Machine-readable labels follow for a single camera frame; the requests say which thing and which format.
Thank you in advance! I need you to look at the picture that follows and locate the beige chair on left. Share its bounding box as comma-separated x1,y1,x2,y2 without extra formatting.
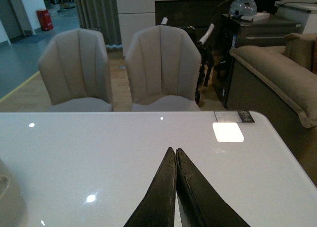
38,28,113,112

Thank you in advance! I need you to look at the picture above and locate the black stroller with white handles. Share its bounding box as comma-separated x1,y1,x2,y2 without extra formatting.
160,17,215,105

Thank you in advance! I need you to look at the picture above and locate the white drawer column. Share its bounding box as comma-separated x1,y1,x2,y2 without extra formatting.
116,0,156,55

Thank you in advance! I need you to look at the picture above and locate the dark grey cabinet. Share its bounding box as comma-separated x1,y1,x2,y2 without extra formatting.
212,14,301,108

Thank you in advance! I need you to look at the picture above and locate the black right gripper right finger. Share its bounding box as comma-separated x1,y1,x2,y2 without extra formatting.
176,148,249,227

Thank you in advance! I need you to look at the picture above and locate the beige sofa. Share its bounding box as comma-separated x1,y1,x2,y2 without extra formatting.
227,33,317,128

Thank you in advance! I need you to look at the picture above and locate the grey curtain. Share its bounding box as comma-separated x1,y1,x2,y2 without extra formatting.
74,0,122,46

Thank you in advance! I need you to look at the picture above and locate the beige chair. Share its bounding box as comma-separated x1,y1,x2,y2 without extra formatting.
125,25,201,112
38,28,113,112

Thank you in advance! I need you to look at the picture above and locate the light blue helmet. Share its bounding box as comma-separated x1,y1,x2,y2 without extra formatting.
229,0,257,18

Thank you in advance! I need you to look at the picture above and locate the red box on floor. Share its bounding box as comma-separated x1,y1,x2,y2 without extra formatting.
36,9,53,31

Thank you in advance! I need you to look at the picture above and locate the beige chair on right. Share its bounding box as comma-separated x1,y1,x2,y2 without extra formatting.
125,25,201,112

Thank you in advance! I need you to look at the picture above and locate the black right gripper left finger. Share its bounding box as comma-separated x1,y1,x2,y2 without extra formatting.
125,147,177,227

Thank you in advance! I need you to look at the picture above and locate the label sticker on table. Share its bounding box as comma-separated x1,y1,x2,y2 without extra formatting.
214,111,255,123

